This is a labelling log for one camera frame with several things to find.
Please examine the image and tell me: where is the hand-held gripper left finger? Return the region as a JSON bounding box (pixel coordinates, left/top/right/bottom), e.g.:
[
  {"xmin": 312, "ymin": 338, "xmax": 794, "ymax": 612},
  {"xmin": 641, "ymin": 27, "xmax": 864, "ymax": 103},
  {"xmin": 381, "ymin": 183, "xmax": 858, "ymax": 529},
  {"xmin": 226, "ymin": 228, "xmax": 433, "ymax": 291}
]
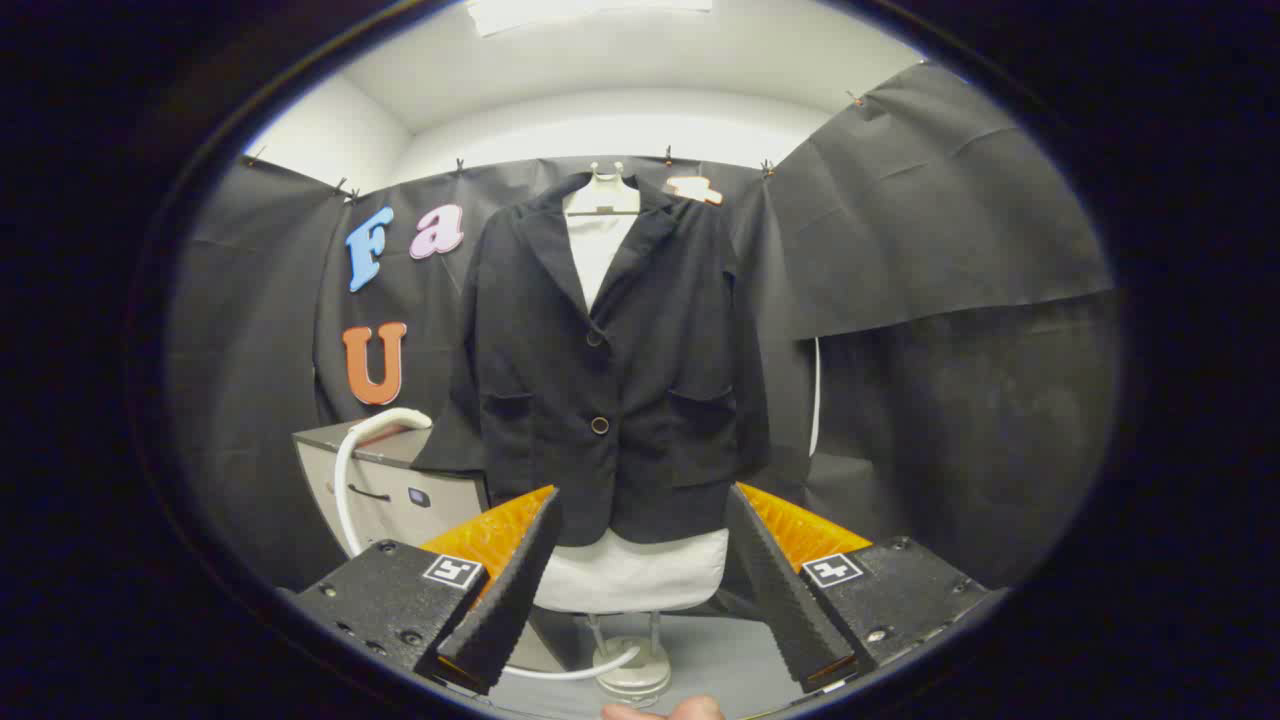
[{"xmin": 283, "ymin": 485, "xmax": 563, "ymax": 696}]

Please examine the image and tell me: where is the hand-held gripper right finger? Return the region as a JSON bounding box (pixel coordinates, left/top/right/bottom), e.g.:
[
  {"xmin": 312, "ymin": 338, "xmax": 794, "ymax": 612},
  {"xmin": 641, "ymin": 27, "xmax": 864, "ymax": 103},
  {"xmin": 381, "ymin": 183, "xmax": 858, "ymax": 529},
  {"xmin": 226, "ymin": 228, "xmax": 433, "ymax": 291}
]
[{"xmin": 722, "ymin": 482, "xmax": 1006, "ymax": 694}]

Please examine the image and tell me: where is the white garment steamer base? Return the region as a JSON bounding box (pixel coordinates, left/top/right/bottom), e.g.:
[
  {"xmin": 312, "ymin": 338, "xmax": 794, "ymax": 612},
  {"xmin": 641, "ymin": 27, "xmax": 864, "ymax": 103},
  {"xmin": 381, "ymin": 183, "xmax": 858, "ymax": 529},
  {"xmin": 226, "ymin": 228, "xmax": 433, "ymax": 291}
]
[{"xmin": 590, "ymin": 610, "xmax": 673, "ymax": 706}]

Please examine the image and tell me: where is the white garment steamer head with hose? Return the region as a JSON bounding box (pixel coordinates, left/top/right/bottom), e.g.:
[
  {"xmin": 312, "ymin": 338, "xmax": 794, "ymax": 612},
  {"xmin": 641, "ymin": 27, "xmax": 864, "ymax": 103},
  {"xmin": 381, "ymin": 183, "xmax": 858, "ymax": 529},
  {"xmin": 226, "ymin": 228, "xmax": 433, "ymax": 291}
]
[{"xmin": 333, "ymin": 407, "xmax": 641, "ymax": 683}]

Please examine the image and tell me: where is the black suit jacket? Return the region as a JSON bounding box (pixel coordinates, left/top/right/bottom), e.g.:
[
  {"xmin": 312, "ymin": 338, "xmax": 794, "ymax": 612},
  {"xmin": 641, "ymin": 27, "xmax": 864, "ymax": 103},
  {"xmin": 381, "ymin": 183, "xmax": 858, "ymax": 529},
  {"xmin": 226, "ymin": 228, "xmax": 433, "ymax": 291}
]
[{"xmin": 412, "ymin": 172, "xmax": 773, "ymax": 547}]

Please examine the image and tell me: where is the grey drawer cabinet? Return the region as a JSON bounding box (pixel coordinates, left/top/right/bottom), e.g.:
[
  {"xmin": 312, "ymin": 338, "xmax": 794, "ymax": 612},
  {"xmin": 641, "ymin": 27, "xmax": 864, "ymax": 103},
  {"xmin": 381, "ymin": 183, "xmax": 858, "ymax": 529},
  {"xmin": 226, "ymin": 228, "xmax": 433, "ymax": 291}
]
[{"xmin": 293, "ymin": 420, "xmax": 491, "ymax": 561}]

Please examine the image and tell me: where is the black backdrop cloth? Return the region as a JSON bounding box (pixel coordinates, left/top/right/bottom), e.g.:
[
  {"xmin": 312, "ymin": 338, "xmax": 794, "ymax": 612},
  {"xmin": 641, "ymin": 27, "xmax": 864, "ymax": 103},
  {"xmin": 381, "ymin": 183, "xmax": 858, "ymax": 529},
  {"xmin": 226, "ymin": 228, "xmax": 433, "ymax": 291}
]
[{"xmin": 165, "ymin": 62, "xmax": 1119, "ymax": 601}]

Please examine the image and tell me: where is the white plastic hanger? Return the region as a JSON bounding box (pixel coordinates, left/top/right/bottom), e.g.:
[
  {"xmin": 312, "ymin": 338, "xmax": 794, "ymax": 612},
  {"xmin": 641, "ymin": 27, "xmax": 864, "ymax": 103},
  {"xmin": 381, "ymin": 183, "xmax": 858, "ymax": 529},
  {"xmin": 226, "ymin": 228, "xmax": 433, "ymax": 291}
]
[{"xmin": 565, "ymin": 160, "xmax": 641, "ymax": 217}]

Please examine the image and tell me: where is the row of small black clips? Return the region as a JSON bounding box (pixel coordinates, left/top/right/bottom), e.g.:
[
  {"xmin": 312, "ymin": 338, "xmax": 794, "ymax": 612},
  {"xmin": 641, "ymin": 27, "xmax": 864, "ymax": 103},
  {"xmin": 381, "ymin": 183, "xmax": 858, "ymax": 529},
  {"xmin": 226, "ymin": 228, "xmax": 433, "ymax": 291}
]
[{"xmin": 248, "ymin": 90, "xmax": 866, "ymax": 203}]

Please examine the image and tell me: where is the ceiling light panel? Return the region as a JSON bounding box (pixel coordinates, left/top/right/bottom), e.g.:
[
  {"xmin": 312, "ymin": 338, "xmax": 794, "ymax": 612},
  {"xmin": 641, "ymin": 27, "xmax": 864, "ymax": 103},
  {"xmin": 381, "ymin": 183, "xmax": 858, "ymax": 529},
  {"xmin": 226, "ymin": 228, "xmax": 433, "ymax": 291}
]
[{"xmin": 465, "ymin": 0, "xmax": 713, "ymax": 37}]

